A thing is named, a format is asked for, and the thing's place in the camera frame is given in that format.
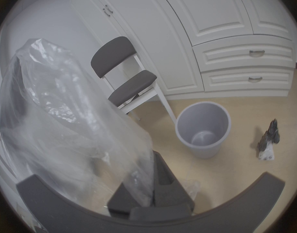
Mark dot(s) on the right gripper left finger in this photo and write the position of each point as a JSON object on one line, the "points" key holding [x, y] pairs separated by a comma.
{"points": [[119, 203]]}

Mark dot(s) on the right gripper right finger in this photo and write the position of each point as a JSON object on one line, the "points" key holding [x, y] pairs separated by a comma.
{"points": [[168, 190]]}

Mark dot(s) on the clear plastic bag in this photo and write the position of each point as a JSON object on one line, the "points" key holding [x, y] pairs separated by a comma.
{"points": [[66, 105]]}

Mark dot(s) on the black plastic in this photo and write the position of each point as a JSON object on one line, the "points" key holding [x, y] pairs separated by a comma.
{"points": [[269, 135]]}

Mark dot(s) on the white trash bin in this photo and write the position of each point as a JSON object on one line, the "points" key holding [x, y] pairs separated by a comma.
{"points": [[201, 120]]}

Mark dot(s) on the white chair grey seat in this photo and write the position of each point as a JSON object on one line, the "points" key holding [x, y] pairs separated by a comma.
{"points": [[136, 84]]}

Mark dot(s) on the white wardrobe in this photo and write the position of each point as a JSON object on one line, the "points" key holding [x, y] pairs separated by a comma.
{"points": [[211, 13]]}

